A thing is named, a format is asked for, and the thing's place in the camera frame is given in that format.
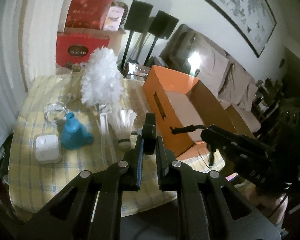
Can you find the white feather shuttlecock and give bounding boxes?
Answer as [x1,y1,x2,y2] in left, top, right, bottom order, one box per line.
[108,109,137,152]

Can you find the blue collapsible funnel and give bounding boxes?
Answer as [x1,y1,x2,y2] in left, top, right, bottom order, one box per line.
[61,112,94,150]

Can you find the white fluffy duster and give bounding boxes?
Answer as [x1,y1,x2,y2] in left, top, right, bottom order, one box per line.
[81,47,123,107]

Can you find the white earphone case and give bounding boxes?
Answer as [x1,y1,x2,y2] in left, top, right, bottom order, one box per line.
[34,134,62,164]

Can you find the white wired earphones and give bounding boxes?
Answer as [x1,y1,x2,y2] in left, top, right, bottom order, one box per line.
[44,93,77,126]

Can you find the yellow tan small box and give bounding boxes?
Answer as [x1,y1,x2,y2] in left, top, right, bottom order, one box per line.
[70,64,84,99]

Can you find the person's right hand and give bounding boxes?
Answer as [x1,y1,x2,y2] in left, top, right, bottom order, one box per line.
[244,183,288,225]

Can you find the orange cardboard box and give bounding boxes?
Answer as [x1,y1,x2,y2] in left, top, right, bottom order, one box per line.
[143,66,254,160]

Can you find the yellow plaid tablecloth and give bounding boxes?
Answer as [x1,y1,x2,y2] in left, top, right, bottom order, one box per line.
[8,75,225,220]

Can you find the bright led lamp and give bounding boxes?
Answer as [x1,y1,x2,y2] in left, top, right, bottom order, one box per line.
[187,51,202,76]

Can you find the brown sofa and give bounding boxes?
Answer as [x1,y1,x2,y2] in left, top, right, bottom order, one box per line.
[160,24,261,133]

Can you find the large brown cardboard box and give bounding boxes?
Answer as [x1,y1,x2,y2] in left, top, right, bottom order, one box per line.
[64,28,126,56]

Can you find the red collection gift bag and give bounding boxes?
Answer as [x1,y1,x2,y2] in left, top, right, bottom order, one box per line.
[56,33,110,67]

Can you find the right black speaker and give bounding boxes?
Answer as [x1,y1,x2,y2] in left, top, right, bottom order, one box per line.
[148,10,179,40]

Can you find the black speaker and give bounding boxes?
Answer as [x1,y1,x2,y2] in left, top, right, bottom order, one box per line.
[148,10,179,40]
[124,0,153,33]

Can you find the left black speaker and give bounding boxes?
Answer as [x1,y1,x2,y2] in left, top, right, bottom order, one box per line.
[124,0,153,33]

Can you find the pink tissue pack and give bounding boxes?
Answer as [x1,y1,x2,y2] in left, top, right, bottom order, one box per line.
[102,6,125,31]

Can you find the red gift bag top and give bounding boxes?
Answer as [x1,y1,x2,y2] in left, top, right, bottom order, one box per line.
[65,0,113,30]

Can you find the framed ink painting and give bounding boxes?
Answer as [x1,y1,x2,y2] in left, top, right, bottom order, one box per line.
[205,0,277,57]

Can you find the white curtain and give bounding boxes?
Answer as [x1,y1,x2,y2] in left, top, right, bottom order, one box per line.
[0,0,70,145]

